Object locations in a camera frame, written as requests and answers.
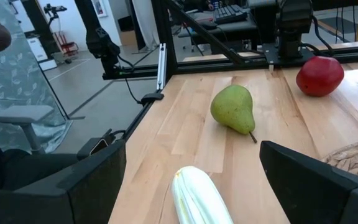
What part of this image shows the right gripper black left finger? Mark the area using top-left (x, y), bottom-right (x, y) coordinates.
top-left (0, 139), bottom-right (127, 224)

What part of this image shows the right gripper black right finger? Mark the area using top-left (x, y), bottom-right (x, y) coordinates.
top-left (259, 139), bottom-right (358, 224)

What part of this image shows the red pomegranate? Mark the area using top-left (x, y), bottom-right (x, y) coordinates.
top-left (295, 55), bottom-right (345, 97)

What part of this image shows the pale green celery bunch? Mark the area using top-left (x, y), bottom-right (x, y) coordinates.
top-left (170, 166), bottom-right (234, 224)

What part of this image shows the green pear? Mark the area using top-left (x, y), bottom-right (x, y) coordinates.
top-left (209, 84), bottom-right (258, 144)

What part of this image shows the black table edge clamp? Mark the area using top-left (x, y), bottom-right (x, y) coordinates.
top-left (140, 92), bottom-right (165, 106)

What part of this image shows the leaf patterned partition screen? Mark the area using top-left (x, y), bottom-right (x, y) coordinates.
top-left (0, 0), bottom-right (86, 154)

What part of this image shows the red metal cart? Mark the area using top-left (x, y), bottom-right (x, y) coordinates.
top-left (53, 30), bottom-right (80, 58)

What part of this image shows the white storage box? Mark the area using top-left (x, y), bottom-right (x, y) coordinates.
top-left (26, 36), bottom-right (58, 72)

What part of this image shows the silver light bar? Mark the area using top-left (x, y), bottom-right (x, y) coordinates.
top-left (156, 42), bottom-right (167, 91)

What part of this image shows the black pillar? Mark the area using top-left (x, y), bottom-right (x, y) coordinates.
top-left (20, 0), bottom-right (62, 60)

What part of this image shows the grey desk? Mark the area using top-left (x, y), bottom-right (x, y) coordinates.
top-left (177, 9), bottom-right (260, 41)

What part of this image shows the black keyboard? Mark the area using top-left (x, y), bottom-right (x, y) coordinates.
top-left (213, 3), bottom-right (249, 25)

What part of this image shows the black computer mouse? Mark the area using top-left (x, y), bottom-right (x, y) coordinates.
top-left (200, 21), bottom-right (219, 30)

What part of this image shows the black articulated mount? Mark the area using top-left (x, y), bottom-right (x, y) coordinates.
top-left (75, 0), bottom-right (136, 80)

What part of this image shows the black camera tripod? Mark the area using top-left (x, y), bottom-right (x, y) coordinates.
top-left (44, 2), bottom-right (68, 65)

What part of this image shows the black aluminium table frame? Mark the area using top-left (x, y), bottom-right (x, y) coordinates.
top-left (103, 0), bottom-right (358, 141)

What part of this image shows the framed wall picture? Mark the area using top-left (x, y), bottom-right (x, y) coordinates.
top-left (90, 0), bottom-right (108, 19)

